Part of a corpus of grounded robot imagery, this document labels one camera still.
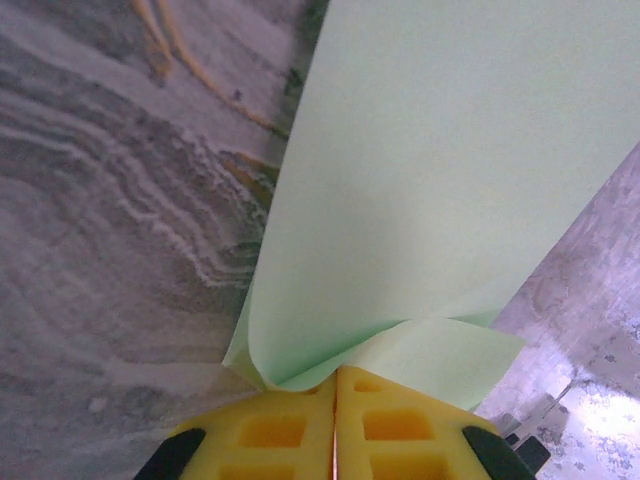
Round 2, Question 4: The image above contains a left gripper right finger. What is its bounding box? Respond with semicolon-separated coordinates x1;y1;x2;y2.
335;364;539;480

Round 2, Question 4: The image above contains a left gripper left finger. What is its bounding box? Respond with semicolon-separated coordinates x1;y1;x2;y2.
133;372;338;480

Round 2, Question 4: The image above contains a light green paper sheet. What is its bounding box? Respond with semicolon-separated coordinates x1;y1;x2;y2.
223;0;640;416

